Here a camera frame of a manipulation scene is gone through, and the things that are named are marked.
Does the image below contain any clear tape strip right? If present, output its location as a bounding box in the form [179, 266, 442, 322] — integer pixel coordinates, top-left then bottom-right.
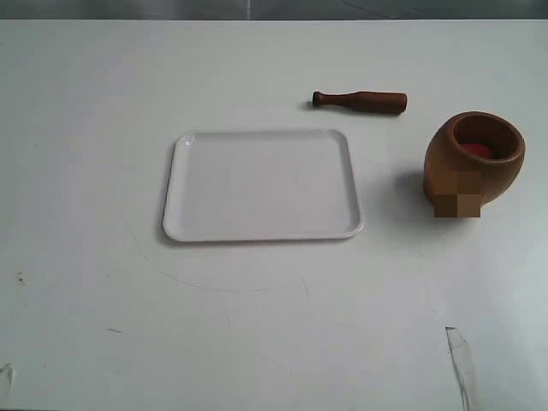
[445, 327, 480, 411]

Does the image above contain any clear tape piece left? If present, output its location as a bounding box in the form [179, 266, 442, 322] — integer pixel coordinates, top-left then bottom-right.
[0, 363, 14, 396]

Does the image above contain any white plastic tray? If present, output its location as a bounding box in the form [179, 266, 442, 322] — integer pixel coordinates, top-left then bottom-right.
[162, 129, 364, 242]

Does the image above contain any red object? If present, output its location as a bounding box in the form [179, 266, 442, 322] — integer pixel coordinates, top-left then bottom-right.
[460, 143, 495, 159]

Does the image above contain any brown wooden pestle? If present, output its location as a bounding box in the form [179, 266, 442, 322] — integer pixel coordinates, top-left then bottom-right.
[312, 91, 408, 115]

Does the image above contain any brown wooden mortar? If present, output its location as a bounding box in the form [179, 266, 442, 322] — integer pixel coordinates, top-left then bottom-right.
[423, 111, 526, 218]

